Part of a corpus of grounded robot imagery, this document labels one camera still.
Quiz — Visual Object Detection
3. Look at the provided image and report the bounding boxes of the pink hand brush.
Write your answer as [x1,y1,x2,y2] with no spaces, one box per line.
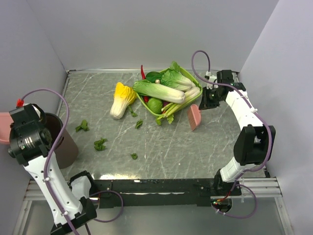
[187,104,201,131]

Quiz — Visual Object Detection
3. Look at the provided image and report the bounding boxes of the pink dustpan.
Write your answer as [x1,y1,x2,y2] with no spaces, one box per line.
[0,112,13,145]

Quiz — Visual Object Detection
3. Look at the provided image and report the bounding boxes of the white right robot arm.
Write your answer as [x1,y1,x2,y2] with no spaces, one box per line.
[199,70,276,195]

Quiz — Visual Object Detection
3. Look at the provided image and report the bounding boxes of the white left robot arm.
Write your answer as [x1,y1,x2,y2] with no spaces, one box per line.
[8,104,97,235]

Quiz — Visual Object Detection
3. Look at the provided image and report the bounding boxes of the green bok choy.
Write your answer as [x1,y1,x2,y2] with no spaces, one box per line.
[145,61,196,92]

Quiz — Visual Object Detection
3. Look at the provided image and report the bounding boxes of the green plastic basket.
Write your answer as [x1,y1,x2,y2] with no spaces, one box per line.
[133,67,202,119]

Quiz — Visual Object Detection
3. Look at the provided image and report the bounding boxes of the green celery stalks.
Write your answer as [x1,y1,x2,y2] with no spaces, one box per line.
[156,97,196,125]

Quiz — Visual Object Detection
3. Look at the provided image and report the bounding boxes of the green round cabbage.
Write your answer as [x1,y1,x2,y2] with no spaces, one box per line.
[147,97,163,115]

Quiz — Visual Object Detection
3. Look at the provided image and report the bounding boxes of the large green napa cabbage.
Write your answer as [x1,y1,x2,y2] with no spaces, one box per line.
[133,79,185,104]

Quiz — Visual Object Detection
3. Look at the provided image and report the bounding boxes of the red chili pepper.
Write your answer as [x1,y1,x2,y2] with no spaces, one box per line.
[140,65,146,80]

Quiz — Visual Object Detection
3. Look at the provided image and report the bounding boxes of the yellow napa cabbage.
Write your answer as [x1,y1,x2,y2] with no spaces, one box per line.
[110,82,137,119]

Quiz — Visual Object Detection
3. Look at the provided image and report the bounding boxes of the brown round bin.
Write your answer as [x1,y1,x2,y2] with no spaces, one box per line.
[45,113,79,169]

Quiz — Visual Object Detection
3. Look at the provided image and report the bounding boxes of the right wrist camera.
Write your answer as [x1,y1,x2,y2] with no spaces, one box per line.
[205,71,218,90]

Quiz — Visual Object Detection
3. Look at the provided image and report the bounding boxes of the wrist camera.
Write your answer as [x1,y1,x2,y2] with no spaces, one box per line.
[16,99,27,108]
[205,71,218,90]

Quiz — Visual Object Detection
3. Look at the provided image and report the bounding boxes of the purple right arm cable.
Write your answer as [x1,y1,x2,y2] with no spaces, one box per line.
[191,50,272,218]

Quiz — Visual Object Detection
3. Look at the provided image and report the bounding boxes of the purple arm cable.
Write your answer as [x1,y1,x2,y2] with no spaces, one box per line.
[20,88,124,235]
[191,50,272,218]

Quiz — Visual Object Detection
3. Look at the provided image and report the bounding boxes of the aluminium rail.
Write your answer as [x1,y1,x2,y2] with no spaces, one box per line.
[23,178,282,201]

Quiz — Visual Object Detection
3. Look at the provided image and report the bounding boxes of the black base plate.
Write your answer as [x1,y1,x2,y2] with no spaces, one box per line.
[89,178,242,209]

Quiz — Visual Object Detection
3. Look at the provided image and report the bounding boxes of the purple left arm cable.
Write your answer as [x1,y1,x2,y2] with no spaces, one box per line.
[20,88,124,235]

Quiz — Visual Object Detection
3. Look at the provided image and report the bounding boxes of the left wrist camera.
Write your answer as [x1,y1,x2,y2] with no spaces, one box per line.
[16,99,27,108]

